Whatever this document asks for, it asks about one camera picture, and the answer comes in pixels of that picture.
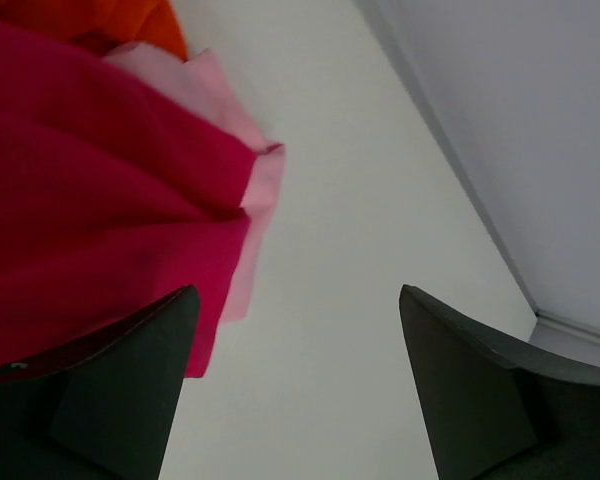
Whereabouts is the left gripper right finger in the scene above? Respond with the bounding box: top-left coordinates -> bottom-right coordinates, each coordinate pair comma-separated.
399,285 -> 600,479

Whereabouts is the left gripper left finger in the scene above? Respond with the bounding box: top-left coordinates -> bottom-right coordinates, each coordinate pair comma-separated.
0,287 -> 200,479

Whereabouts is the magenta t shirt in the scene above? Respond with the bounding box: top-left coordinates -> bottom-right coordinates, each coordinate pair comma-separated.
0,21 -> 248,378

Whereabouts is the pink folded t shirt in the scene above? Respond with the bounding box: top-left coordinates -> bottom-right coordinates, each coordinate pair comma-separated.
105,42 -> 285,323

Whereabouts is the orange folded t shirt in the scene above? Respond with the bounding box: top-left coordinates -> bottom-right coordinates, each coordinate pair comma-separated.
0,0 -> 188,61

